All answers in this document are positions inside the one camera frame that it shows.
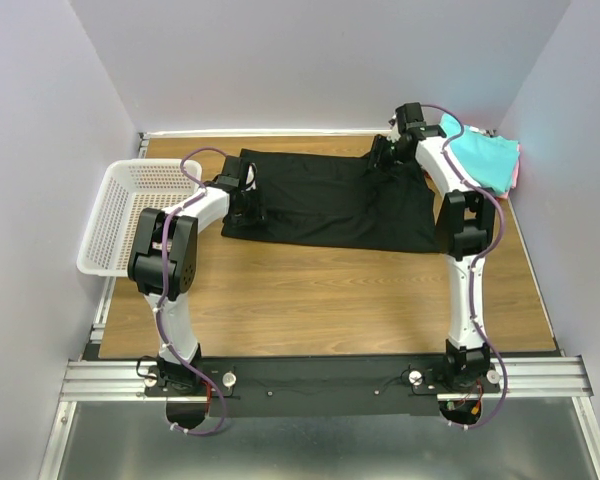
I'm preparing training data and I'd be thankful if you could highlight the black t shirt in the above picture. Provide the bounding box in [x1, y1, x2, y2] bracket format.
[221, 149, 438, 254]

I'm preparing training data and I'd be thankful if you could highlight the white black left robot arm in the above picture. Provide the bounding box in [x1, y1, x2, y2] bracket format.
[127, 156, 266, 393]

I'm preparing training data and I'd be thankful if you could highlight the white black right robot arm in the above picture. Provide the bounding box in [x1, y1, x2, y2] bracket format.
[372, 102, 496, 389]

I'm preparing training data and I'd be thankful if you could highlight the folded turquoise t shirt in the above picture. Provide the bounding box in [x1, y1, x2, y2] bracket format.
[444, 125, 520, 196]

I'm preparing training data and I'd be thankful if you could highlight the white plastic laundry basket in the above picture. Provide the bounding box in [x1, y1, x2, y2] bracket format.
[76, 159, 198, 277]

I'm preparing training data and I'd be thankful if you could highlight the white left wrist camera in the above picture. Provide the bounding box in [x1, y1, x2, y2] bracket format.
[245, 163, 257, 190]

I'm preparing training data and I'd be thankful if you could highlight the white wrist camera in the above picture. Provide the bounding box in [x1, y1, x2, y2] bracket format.
[387, 114, 401, 143]
[245, 163, 257, 190]

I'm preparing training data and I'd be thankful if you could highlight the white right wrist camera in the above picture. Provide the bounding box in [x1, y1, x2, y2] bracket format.
[387, 114, 401, 143]

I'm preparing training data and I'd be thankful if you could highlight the aluminium frame rail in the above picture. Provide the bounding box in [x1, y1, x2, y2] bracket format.
[60, 357, 593, 402]

